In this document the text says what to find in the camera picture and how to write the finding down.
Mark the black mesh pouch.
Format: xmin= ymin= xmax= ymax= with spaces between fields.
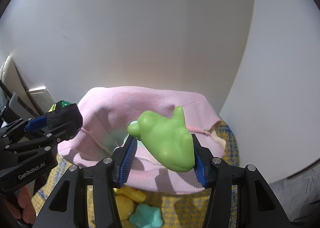
xmin=46 ymin=100 xmax=83 ymax=129

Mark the yellow plush bear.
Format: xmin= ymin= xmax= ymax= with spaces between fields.
xmin=113 ymin=186 xmax=146 ymax=227

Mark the teal fabric plush toy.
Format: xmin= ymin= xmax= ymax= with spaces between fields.
xmin=129 ymin=204 xmax=164 ymax=228

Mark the green rubber frog toy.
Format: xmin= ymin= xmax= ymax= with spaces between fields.
xmin=127 ymin=106 xmax=195 ymax=172

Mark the person left hand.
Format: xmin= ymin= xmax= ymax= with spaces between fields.
xmin=4 ymin=186 xmax=36 ymax=224

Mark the pink knit fabric liner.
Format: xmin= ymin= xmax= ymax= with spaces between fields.
xmin=58 ymin=87 xmax=226 ymax=195

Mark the grey cushioned chair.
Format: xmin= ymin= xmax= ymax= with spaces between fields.
xmin=1 ymin=55 xmax=39 ymax=114

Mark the yellow blue houndstooth blanket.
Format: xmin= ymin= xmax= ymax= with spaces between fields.
xmin=31 ymin=121 xmax=239 ymax=227

